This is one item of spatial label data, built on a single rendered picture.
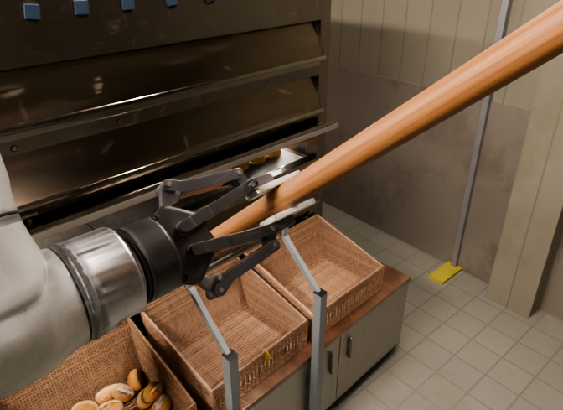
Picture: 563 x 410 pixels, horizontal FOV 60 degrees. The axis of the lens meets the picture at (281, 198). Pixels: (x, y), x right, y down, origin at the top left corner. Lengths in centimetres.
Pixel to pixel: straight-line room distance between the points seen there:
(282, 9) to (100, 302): 196
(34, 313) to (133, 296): 8
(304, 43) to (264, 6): 31
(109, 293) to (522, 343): 323
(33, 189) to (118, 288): 138
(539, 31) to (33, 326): 40
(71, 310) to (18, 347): 4
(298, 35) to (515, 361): 227
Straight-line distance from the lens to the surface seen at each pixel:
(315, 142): 264
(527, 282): 359
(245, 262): 52
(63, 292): 42
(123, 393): 216
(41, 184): 180
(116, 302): 44
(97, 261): 44
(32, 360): 42
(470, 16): 351
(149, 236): 46
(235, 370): 183
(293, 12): 233
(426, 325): 344
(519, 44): 38
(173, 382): 204
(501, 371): 330
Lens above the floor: 223
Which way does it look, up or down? 28 degrees down
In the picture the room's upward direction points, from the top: straight up
